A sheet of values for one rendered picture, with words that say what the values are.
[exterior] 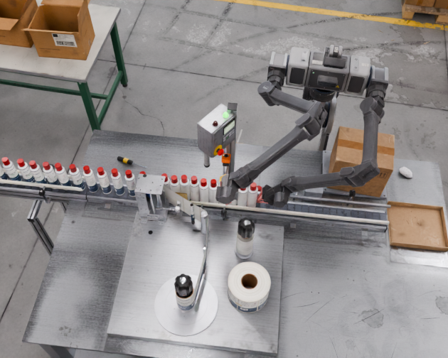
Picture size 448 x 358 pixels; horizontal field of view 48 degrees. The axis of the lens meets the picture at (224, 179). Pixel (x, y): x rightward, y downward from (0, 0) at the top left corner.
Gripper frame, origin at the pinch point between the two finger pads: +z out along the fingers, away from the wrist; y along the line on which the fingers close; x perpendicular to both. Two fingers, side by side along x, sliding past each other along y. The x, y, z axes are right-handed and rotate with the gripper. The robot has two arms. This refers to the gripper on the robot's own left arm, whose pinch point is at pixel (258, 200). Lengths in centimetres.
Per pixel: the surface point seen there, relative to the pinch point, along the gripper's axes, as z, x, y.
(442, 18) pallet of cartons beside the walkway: -35, 184, -288
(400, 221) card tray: -41, 68, -2
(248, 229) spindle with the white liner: -16.1, -17.7, 31.0
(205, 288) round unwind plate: 17, -15, 51
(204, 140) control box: -17, -50, -2
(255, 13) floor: 85, 45, -280
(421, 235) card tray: -48, 76, 5
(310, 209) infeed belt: -13.6, 25.9, -1.4
